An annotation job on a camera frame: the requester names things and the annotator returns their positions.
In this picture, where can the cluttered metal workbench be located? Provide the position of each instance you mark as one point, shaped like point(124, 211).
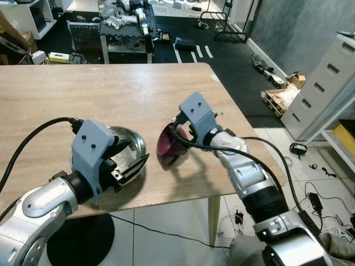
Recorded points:
point(125, 27)

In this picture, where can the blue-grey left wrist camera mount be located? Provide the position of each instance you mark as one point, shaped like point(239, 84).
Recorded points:
point(91, 149)

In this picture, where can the black pedestal fan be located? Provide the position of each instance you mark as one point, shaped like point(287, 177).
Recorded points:
point(83, 244)

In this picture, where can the stainless steel bowl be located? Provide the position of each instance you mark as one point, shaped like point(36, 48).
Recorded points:
point(130, 134)

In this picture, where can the small wooden pallet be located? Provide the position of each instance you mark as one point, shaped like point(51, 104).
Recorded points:
point(280, 100)

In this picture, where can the olive green woven sack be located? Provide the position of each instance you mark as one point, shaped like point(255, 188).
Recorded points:
point(338, 249)

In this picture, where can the white shelf unit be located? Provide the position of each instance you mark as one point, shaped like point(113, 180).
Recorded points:
point(33, 16)

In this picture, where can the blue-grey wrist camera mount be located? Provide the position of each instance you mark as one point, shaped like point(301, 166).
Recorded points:
point(91, 149)
point(197, 113)

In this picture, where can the yellow box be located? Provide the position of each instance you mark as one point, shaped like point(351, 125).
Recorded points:
point(345, 138)

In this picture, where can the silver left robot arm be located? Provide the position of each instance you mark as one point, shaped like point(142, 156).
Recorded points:
point(33, 210)

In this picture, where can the black power adapter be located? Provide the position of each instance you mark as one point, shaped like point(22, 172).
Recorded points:
point(315, 202)

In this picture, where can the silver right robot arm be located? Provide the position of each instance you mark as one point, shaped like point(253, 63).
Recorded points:
point(249, 177)

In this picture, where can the black computer mouse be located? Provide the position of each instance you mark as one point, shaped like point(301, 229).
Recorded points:
point(298, 149)

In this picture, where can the small yellow carton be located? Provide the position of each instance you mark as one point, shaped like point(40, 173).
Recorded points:
point(60, 57)

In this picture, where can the maroon plastic cup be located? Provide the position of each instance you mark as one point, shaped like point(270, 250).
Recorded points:
point(169, 152)

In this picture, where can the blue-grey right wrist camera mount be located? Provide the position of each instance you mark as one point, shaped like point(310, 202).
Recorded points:
point(197, 113)

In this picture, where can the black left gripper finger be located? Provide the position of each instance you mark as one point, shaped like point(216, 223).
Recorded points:
point(136, 169)
point(137, 154)

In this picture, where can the white drawer cabinet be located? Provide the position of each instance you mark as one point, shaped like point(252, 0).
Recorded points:
point(321, 83)

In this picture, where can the black metal rack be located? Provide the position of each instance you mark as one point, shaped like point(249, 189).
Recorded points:
point(233, 37)

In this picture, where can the light wooden table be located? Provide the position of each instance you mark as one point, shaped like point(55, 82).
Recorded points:
point(111, 88)

